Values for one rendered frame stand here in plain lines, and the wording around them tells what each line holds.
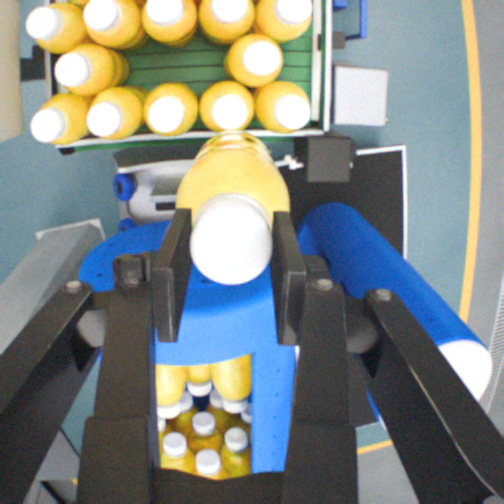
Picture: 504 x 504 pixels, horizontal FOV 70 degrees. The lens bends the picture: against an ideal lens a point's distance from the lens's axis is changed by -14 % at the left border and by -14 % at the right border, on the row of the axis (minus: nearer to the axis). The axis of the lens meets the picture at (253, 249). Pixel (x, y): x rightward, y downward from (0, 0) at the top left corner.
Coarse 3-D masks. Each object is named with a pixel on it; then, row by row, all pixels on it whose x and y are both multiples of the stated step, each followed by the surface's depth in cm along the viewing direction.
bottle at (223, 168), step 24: (216, 144) 28; (240, 144) 28; (192, 168) 24; (216, 168) 22; (240, 168) 22; (264, 168) 23; (192, 192) 22; (216, 192) 21; (240, 192) 21; (264, 192) 22; (192, 216) 22; (264, 216) 21
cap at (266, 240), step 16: (208, 208) 20; (224, 208) 19; (240, 208) 19; (208, 224) 19; (224, 224) 19; (240, 224) 19; (256, 224) 19; (192, 240) 19; (208, 240) 19; (224, 240) 19; (240, 240) 19; (256, 240) 19; (192, 256) 19; (208, 256) 19; (224, 256) 19; (240, 256) 19; (256, 256) 19; (208, 272) 20; (224, 272) 20; (240, 272) 20; (256, 272) 20
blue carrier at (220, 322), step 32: (160, 224) 62; (96, 256) 51; (96, 288) 44; (192, 288) 45; (224, 288) 45; (256, 288) 44; (192, 320) 40; (224, 320) 41; (256, 320) 43; (160, 352) 41; (192, 352) 42; (224, 352) 43; (256, 352) 45; (288, 352) 51; (256, 384) 47; (288, 384) 54; (256, 416) 49; (288, 416) 59; (256, 448) 52
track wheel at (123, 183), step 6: (120, 174) 59; (126, 174) 59; (114, 180) 61; (120, 180) 59; (126, 180) 59; (132, 180) 60; (114, 186) 61; (120, 186) 60; (126, 186) 59; (132, 186) 59; (120, 192) 60; (126, 192) 59; (132, 192) 60; (120, 198) 61; (126, 198) 60
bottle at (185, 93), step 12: (168, 84) 48; (180, 84) 50; (156, 96) 46; (168, 96) 45; (180, 96) 46; (192, 96) 49; (144, 108) 48; (192, 108) 48; (192, 120) 49; (156, 132) 49; (168, 132) 48; (180, 132) 49
